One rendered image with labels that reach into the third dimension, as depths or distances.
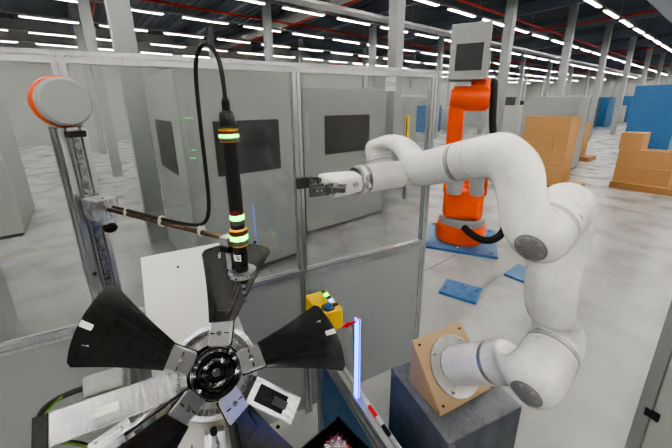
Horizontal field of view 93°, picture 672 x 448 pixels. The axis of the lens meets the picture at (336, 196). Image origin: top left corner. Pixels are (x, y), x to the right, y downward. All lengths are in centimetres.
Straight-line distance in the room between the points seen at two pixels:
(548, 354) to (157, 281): 115
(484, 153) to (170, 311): 106
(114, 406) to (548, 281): 109
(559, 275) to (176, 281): 111
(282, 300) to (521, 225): 141
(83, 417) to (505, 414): 118
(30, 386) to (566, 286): 189
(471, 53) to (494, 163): 374
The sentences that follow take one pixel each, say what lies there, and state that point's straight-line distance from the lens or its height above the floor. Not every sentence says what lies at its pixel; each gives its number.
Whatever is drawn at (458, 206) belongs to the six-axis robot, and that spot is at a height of 57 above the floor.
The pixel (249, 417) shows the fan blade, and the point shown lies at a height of 107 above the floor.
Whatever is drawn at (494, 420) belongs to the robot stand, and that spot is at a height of 93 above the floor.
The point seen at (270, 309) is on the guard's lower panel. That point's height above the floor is 82.
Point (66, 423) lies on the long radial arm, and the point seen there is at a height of 112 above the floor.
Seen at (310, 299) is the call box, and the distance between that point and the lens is 142.
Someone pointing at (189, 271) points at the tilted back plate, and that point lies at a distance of 127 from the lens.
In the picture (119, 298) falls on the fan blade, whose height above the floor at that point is 140.
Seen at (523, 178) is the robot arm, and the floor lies 173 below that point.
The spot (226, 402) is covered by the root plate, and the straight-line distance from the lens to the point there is 101.
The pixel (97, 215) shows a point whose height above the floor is 153.
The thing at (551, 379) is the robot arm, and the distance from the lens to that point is 92.
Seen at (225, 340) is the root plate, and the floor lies 125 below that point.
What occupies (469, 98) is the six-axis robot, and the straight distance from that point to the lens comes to 446.
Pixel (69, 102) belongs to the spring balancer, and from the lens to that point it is 135.
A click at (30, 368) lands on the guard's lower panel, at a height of 87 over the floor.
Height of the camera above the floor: 186
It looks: 16 degrees down
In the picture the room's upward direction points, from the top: 1 degrees counter-clockwise
